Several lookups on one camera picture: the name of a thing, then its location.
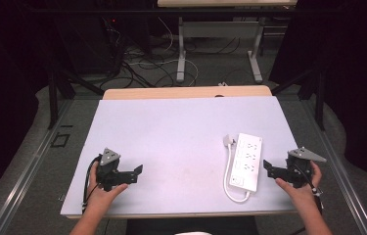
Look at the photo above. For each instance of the black floor socket frame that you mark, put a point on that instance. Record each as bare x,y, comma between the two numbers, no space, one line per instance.
60,140

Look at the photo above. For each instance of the person's left hand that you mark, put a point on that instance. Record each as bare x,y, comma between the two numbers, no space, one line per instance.
103,195

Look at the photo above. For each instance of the person's dark clothing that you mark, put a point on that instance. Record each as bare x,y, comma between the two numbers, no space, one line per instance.
191,225

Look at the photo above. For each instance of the white power strip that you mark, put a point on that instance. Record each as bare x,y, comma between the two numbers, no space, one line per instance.
227,169
246,161

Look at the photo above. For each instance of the white desk with metal legs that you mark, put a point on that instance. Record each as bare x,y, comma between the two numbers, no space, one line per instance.
218,29

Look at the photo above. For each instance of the person's right hand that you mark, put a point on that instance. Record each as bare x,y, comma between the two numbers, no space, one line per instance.
301,192

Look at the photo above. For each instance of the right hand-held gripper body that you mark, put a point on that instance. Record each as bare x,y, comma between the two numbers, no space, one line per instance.
298,166

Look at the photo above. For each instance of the metal floor rail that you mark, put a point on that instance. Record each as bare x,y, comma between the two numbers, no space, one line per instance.
24,169
337,169

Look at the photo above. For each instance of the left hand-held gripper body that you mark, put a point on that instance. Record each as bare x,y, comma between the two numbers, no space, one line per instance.
108,169

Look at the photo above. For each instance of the wooden table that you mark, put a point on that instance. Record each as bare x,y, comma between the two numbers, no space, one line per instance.
184,92

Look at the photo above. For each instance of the black metal stand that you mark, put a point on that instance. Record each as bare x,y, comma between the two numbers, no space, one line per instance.
57,91
314,91

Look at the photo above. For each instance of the white table mat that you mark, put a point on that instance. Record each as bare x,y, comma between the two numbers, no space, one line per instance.
177,153

